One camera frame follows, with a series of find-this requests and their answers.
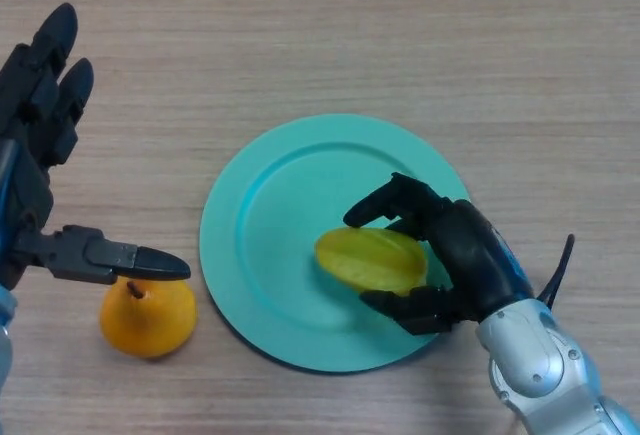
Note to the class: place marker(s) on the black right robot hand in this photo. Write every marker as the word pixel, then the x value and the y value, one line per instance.
pixel 470 260

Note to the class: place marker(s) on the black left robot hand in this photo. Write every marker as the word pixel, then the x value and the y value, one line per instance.
pixel 22 185

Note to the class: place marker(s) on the yellow starfruit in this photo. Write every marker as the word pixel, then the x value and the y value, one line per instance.
pixel 370 260

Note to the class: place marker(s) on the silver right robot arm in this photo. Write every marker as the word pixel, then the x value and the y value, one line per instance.
pixel 530 355

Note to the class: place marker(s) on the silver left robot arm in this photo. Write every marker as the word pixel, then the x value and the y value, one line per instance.
pixel 6 335

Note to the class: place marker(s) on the teal round plate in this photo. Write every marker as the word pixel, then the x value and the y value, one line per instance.
pixel 275 235

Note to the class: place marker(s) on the orange yellow pear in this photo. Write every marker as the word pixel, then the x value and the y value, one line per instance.
pixel 150 325

